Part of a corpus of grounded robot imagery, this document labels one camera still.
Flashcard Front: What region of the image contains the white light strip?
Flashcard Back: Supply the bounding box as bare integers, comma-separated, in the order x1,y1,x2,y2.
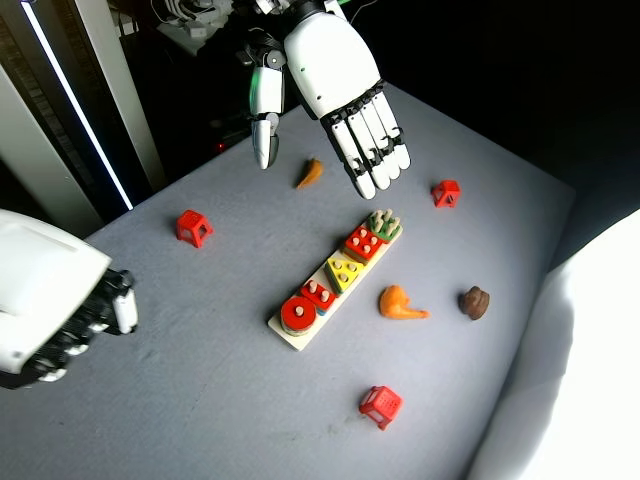
19,0,135,212

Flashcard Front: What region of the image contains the orange toy carrot piece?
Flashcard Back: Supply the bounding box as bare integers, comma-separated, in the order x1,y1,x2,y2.
294,157,325,191

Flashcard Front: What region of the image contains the white frame post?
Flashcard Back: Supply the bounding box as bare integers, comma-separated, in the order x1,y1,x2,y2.
0,62,104,239
74,0,169,194

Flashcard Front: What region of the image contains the wooden shape sorter board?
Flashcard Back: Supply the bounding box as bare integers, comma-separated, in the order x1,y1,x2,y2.
267,219,404,353

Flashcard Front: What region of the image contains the grey table cloth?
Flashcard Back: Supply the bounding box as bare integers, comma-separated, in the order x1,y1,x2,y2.
0,82,576,480

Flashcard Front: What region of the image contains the rainbow stacking ring toy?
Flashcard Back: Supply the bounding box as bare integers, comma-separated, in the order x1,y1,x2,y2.
279,295,319,337

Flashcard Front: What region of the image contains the oblong block stack red top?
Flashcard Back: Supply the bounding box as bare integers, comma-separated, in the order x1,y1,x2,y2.
299,279,337,316

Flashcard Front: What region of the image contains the red toy stool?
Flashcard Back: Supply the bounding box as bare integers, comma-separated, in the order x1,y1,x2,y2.
358,385,404,431
174,209,215,250
431,179,462,209

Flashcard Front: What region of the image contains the triangle block stack yellow top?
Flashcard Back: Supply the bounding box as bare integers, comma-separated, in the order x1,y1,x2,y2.
323,255,366,297

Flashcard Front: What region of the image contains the grey robot body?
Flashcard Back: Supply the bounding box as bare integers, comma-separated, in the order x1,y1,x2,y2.
149,0,251,56

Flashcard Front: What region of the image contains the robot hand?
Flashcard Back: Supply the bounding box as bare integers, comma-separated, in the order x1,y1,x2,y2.
239,9,412,201
0,208,140,391

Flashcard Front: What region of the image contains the orange toy shrimp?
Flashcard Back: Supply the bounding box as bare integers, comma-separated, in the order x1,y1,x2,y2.
378,284,431,321

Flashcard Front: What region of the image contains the white backdrop sheet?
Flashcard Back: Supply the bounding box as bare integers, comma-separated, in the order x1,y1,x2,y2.
467,207,640,480

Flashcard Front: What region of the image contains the brown toy lump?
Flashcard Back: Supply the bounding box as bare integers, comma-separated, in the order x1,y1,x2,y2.
457,285,491,321

